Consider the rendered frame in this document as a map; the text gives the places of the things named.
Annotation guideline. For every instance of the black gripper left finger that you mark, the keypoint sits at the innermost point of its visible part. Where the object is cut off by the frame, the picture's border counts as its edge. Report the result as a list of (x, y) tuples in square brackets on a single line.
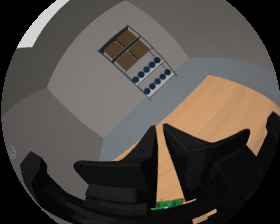
[(138, 169)]

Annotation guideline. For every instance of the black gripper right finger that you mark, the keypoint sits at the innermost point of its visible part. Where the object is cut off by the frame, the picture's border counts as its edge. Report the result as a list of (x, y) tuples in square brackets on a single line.
[(193, 157)]

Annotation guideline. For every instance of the green circuit board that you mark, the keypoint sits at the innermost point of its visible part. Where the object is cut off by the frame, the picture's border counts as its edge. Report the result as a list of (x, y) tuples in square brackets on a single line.
[(167, 204)]

